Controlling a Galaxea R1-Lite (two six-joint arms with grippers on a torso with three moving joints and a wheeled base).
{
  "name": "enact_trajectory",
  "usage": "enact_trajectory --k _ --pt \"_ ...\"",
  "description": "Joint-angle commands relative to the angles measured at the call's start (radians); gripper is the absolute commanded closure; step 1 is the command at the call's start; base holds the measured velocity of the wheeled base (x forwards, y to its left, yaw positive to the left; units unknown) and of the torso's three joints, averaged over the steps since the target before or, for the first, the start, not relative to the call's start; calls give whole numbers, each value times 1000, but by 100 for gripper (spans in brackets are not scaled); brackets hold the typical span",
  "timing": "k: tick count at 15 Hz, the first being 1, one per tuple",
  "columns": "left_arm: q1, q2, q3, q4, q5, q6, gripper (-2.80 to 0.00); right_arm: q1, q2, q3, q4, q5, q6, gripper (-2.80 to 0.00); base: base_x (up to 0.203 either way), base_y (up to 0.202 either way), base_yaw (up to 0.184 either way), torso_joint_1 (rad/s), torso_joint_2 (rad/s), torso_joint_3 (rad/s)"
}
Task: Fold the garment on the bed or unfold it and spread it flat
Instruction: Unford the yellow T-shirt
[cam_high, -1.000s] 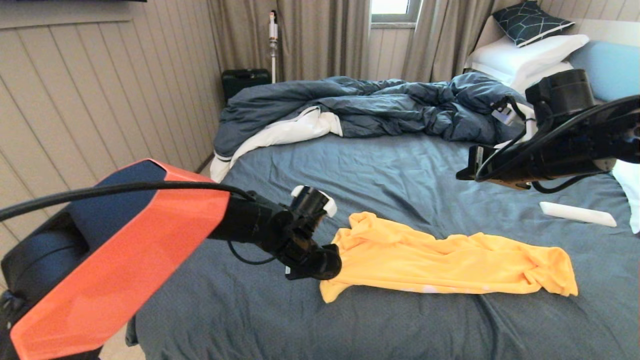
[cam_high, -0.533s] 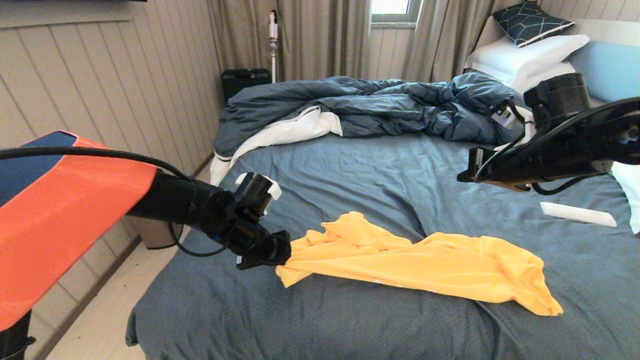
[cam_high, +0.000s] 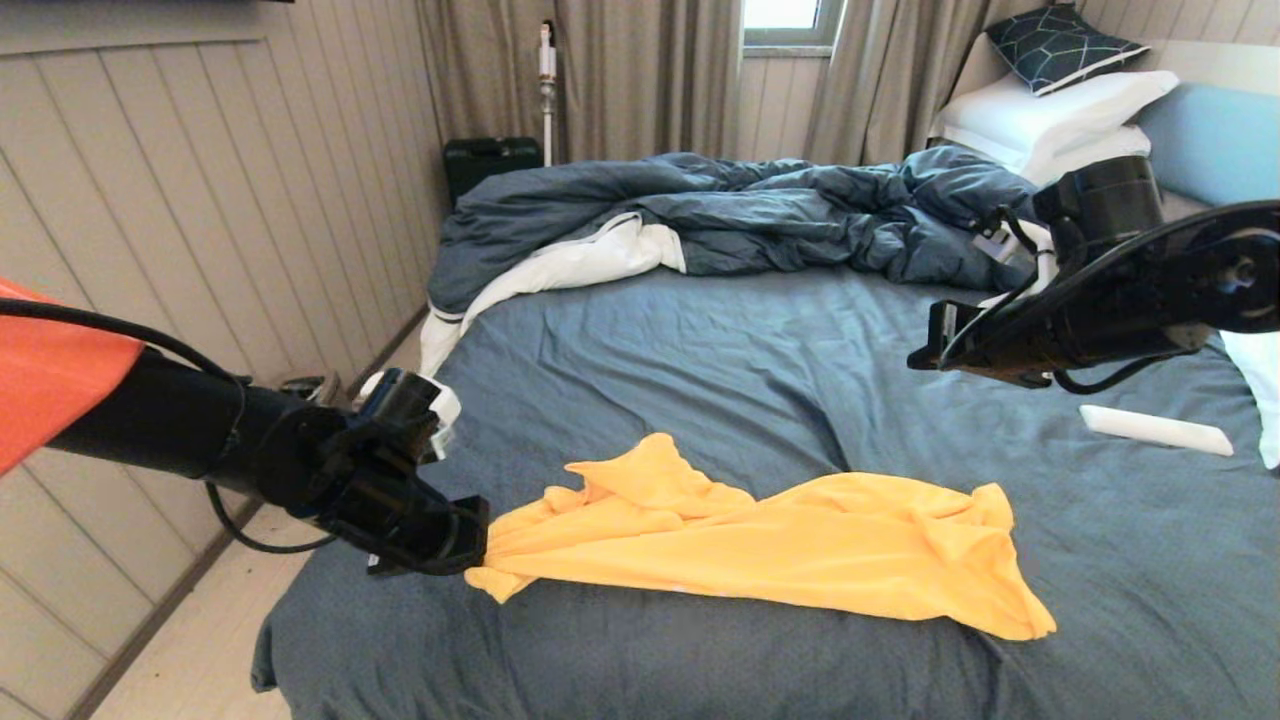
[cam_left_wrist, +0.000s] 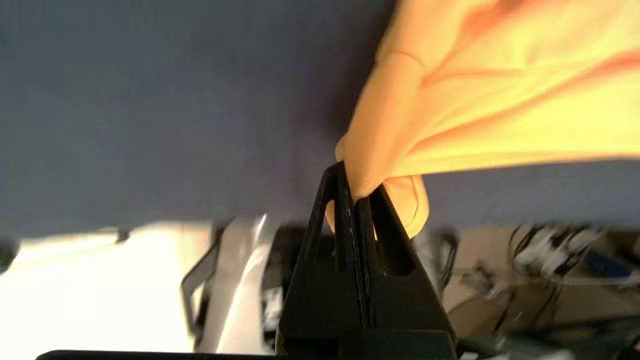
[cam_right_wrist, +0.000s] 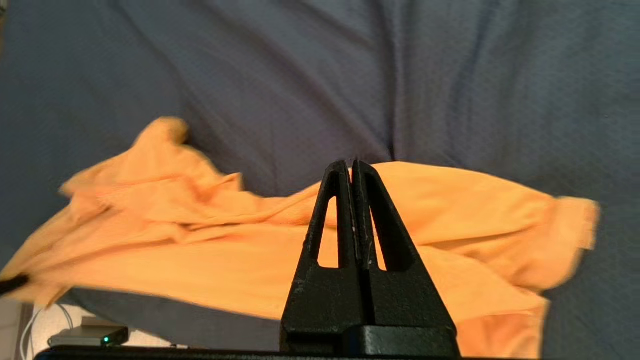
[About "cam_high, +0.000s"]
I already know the yellow polo shirt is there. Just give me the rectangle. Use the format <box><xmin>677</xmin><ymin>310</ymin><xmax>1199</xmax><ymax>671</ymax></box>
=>
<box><xmin>465</xmin><ymin>432</ymin><xmax>1058</xmax><ymax>642</ymax></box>

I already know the white remote control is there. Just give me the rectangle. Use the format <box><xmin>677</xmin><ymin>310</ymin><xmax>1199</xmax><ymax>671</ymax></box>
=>
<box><xmin>1080</xmin><ymin>404</ymin><xmax>1234</xmax><ymax>458</ymax></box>

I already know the white pillow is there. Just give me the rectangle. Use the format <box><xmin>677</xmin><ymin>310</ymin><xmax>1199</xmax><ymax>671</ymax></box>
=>
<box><xmin>1022</xmin><ymin>125</ymin><xmax>1153</xmax><ymax>189</ymax></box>
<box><xmin>928</xmin><ymin>70</ymin><xmax>1181</xmax><ymax>175</ymax></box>
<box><xmin>1222</xmin><ymin>330</ymin><xmax>1280</xmax><ymax>471</ymax></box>

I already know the bed with blue sheet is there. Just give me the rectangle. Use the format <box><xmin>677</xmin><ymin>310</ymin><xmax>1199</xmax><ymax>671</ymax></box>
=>
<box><xmin>252</xmin><ymin>200</ymin><xmax>1280</xmax><ymax>720</ymax></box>

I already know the dark blue duvet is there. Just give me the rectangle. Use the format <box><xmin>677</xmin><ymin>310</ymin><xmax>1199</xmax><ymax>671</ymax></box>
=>
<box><xmin>420</xmin><ymin>145</ymin><xmax>1051</xmax><ymax>381</ymax></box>

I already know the light blue headboard pad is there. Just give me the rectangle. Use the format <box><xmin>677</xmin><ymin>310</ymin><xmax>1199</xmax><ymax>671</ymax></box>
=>
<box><xmin>1135</xmin><ymin>82</ymin><xmax>1280</xmax><ymax>208</ymax></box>

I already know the beige window curtain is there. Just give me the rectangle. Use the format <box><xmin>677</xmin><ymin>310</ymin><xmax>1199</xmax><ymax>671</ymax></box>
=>
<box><xmin>417</xmin><ymin>0</ymin><xmax>743</xmax><ymax>166</ymax></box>
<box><xmin>803</xmin><ymin>0</ymin><xmax>1051</xmax><ymax>166</ymax></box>

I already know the dark patterned cushion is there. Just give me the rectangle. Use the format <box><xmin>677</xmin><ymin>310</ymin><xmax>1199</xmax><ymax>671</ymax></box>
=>
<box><xmin>984</xmin><ymin>4</ymin><xmax>1151</xmax><ymax>98</ymax></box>

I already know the dark green hard case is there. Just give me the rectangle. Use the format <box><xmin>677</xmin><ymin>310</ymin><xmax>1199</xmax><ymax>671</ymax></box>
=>
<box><xmin>445</xmin><ymin>138</ymin><xmax>544</xmax><ymax>208</ymax></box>

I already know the grey framed window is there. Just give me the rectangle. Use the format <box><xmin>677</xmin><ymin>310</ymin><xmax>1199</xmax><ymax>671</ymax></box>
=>
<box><xmin>741</xmin><ymin>0</ymin><xmax>846</xmax><ymax>49</ymax></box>

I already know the white stick vacuum cleaner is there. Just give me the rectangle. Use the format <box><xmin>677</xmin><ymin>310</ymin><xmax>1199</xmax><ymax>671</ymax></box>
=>
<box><xmin>537</xmin><ymin>20</ymin><xmax>558</xmax><ymax>167</ymax></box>

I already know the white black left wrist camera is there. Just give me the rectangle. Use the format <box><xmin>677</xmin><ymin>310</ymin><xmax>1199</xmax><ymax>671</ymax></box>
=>
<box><xmin>358</xmin><ymin>368</ymin><xmax>463</xmax><ymax>463</ymax></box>

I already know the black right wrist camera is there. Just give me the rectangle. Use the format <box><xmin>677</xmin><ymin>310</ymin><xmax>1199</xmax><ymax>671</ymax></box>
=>
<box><xmin>1033</xmin><ymin>155</ymin><xmax>1166</xmax><ymax>253</ymax></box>

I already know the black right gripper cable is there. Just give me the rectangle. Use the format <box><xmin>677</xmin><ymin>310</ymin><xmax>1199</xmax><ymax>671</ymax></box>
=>
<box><xmin>940</xmin><ymin>200</ymin><xmax>1280</xmax><ymax>396</ymax></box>

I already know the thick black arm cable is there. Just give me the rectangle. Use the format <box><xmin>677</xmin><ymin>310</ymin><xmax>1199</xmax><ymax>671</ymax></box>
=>
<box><xmin>0</xmin><ymin>297</ymin><xmax>249</xmax><ymax>403</ymax></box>

